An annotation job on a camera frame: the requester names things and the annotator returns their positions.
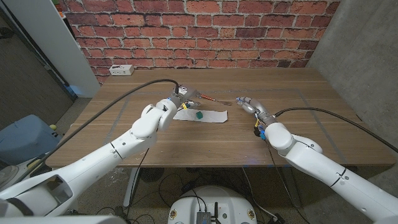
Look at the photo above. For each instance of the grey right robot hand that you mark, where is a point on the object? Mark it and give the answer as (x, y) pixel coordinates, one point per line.
(256, 105)

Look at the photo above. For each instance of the blue grey bin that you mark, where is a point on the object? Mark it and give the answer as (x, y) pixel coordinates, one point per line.
(21, 140)

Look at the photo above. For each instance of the white power strip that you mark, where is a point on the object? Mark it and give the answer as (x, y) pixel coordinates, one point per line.
(121, 70)

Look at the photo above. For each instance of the grey table leg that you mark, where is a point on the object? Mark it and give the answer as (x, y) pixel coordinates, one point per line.
(293, 193)

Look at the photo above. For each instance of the black round floor object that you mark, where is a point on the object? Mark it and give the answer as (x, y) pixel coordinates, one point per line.
(150, 175)

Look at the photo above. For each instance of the white table leg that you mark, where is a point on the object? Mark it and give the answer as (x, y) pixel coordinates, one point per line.
(130, 189)

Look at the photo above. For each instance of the white partition panel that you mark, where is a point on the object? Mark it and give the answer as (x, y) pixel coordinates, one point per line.
(46, 37)

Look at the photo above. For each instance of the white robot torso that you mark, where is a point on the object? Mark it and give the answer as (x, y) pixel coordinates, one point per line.
(227, 202)

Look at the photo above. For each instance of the black and yellow floor object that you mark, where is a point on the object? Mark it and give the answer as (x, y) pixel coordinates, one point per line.
(34, 165)

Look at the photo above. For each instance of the grey electronics box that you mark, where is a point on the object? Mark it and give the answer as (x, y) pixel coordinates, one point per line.
(203, 217)

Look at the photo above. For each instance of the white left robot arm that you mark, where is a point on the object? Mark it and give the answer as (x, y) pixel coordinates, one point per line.
(93, 158)

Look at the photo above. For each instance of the red brick printed backdrop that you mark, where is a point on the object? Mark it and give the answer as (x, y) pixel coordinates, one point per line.
(202, 31)

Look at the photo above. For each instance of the white cloth strip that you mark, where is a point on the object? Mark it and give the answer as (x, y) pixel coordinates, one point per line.
(214, 116)

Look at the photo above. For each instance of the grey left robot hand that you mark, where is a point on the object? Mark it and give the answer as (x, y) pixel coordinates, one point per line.
(188, 92)

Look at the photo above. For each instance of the small green block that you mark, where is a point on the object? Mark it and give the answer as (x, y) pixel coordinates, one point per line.
(199, 115)

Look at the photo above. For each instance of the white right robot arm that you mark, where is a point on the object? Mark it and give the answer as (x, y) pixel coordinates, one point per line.
(311, 161)

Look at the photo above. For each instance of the yellow green ball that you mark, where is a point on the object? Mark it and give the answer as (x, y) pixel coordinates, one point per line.
(53, 127)

